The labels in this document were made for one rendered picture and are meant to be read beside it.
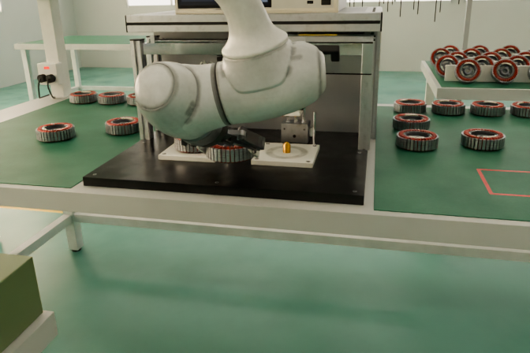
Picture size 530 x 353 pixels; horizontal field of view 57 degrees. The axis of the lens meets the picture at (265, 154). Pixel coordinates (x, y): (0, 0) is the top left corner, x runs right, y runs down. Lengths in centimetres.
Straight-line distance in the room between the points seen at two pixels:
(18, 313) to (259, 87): 44
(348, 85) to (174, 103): 80
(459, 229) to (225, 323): 113
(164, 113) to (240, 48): 14
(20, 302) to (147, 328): 125
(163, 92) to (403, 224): 54
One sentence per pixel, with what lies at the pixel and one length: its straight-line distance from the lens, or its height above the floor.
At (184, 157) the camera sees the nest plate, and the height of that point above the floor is 78.
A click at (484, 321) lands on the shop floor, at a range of 206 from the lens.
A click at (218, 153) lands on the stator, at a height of 84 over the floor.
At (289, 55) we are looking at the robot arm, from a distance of 72.
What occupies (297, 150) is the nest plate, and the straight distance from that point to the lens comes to 125.
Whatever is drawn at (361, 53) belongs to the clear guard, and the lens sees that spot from 105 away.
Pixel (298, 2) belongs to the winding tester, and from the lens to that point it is 130.
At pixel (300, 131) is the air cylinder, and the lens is 134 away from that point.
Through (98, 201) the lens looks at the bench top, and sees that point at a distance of 116.
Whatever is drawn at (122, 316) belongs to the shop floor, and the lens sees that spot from 204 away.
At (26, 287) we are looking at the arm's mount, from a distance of 74.
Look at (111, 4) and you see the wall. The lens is 867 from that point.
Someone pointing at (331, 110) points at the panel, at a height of 83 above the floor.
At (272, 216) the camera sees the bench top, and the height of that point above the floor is 73.
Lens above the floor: 117
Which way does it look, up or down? 18 degrees down
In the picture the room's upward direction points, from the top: 1 degrees counter-clockwise
